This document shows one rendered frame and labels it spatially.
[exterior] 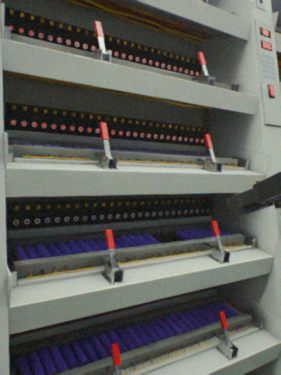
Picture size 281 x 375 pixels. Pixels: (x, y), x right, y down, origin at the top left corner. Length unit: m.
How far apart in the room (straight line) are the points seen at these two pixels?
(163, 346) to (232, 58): 0.75
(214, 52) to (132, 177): 0.57
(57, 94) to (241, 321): 0.70
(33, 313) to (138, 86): 0.44
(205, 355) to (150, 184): 0.39
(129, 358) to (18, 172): 0.41
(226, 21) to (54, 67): 0.48
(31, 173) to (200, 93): 0.42
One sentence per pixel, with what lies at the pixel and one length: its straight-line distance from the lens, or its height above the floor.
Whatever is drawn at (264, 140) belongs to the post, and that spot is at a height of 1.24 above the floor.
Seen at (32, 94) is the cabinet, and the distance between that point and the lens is 0.77.
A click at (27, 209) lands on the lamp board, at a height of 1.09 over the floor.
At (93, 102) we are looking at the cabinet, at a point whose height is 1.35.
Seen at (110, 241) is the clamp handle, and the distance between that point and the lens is 0.59.
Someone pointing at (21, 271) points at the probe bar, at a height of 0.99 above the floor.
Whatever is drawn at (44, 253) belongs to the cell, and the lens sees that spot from 0.63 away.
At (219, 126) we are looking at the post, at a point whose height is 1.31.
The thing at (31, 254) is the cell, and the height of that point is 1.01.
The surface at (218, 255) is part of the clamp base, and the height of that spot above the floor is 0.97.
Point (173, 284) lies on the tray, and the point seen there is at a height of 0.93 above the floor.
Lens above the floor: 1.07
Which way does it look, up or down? 5 degrees up
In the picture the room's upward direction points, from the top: 4 degrees counter-clockwise
